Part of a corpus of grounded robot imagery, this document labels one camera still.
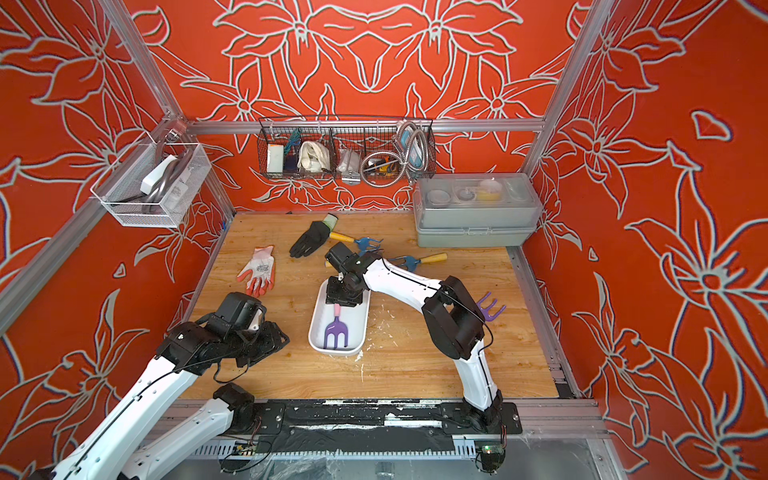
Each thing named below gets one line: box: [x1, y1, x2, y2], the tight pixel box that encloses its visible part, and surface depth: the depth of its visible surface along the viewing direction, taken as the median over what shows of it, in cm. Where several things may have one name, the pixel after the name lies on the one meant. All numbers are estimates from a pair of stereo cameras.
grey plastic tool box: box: [413, 173, 544, 248], surface depth 102 cm
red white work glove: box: [237, 245, 275, 298], surface depth 103 cm
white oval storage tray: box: [308, 277, 372, 357], surface depth 88 cm
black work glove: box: [289, 221, 330, 259], surface depth 112 cm
